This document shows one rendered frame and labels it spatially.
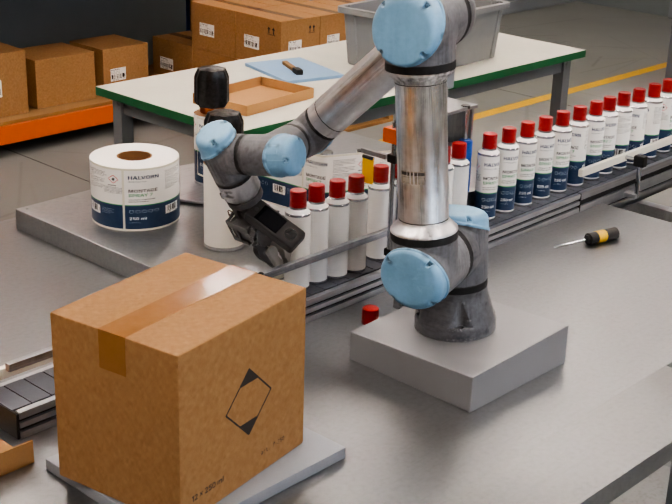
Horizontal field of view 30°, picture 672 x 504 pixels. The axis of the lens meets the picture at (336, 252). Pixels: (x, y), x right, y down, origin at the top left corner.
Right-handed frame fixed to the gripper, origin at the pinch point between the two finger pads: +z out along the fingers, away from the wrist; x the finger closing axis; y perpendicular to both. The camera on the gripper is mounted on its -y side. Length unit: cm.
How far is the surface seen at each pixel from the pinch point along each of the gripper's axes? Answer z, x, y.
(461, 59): 118, -183, 124
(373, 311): 11.0, -4.3, -15.0
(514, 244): 43, -53, -7
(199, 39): 185, -222, 353
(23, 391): -26, 55, 0
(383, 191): 4.5, -28.2, -1.3
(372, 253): 16.1, -20.4, 0.1
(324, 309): 11.1, -0.6, -4.7
